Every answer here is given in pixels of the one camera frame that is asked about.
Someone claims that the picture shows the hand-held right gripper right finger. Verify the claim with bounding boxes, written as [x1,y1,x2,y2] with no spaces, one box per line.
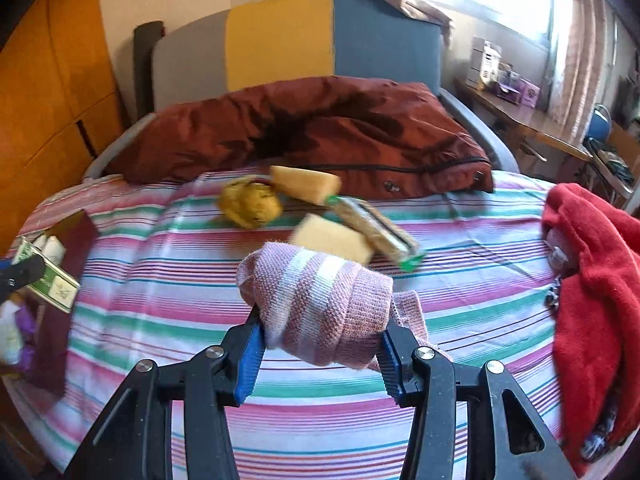
[377,322,581,480]

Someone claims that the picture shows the rectangular tin box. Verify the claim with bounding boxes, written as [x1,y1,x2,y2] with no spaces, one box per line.
[0,210,101,396]

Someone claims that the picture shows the red fleece garment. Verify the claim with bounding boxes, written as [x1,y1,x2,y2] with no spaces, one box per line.
[541,183,640,478]

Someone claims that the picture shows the grey bed rail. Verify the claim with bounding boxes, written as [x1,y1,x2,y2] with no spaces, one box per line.
[82,112,158,181]
[440,87,521,173]

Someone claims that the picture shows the white desk organizer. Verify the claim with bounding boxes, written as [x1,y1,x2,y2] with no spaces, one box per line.
[467,37,503,91]

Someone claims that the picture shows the wooden wardrobe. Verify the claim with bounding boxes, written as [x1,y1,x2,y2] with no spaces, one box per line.
[0,0,126,256]

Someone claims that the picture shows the yellow sponge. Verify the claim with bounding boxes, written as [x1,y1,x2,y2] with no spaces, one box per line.
[270,165,342,206]
[292,214,376,265]

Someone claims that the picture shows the wooden desk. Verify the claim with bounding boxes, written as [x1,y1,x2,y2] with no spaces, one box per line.
[452,76,593,163]

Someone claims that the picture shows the yellow plush toy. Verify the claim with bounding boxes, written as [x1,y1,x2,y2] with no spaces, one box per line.
[216,177,283,228]

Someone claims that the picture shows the grey yellow blue headboard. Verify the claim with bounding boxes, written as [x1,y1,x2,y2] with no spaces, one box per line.
[150,0,443,113]

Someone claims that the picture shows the green-ended snack bar packet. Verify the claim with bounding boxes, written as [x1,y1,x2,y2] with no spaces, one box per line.
[325,195,426,272]

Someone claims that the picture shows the purple box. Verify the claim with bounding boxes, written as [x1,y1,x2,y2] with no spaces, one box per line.
[517,77,543,108]

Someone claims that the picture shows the printed white carton box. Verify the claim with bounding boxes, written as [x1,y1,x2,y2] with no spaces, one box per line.
[11,237,81,313]

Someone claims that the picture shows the purple packet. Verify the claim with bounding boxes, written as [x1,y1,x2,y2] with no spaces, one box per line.
[15,307,38,361]

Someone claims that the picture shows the plain white carton box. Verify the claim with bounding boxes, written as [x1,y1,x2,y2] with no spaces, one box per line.
[42,235,66,261]

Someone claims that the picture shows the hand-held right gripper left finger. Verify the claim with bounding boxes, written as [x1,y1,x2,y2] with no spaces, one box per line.
[64,305,266,480]

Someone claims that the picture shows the blue chair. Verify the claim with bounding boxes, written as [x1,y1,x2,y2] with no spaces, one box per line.
[585,104,613,143]

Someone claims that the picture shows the pink knit cloth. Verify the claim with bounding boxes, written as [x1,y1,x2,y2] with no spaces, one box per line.
[236,241,436,372]

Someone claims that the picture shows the pale tissue packet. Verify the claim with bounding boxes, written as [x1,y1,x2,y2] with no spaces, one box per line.
[0,300,23,366]

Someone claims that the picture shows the black panel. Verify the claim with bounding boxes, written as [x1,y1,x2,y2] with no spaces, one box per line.
[132,20,166,118]

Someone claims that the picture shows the striped blanket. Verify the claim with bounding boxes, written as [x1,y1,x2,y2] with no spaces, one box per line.
[5,167,591,480]

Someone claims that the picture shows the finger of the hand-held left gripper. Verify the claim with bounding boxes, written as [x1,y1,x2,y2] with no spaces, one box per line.
[0,255,46,306]

